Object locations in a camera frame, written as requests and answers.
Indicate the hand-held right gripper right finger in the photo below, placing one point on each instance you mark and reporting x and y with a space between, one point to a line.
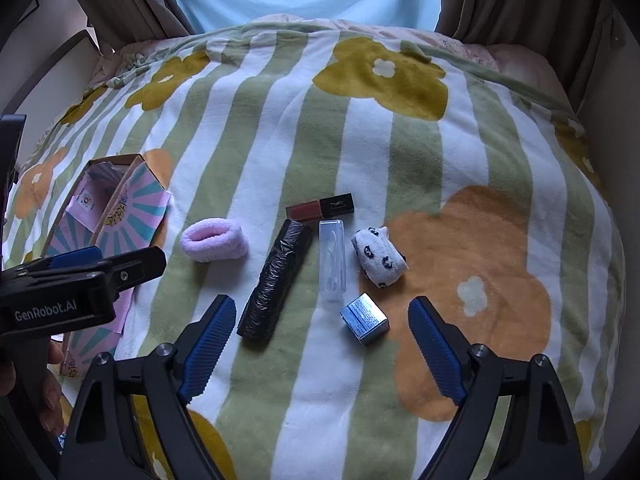
435 350

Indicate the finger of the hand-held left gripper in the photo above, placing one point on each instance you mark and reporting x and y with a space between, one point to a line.
140 270
75 257

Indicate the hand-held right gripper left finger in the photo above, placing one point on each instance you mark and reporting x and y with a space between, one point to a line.
210 347

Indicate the printed cardboard box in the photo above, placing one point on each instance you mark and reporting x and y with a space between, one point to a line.
135 195

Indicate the small black box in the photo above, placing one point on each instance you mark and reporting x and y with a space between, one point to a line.
365 320

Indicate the black plastic bag roll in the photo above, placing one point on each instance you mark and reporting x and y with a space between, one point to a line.
275 285

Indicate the pink fuzzy scrunchie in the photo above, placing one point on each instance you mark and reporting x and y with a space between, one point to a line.
235 252

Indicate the white panda print sock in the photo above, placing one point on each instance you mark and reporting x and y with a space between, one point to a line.
380 260

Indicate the clear plastic case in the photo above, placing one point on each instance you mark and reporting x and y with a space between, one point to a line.
332 260

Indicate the red lip gloss tube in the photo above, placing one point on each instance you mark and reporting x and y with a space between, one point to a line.
320 207

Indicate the person's left hand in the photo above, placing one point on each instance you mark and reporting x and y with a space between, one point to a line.
52 390

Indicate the striped floral blanket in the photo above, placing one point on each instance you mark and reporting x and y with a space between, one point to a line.
450 160

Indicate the white bed frame panel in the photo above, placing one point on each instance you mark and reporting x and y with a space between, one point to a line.
60 75

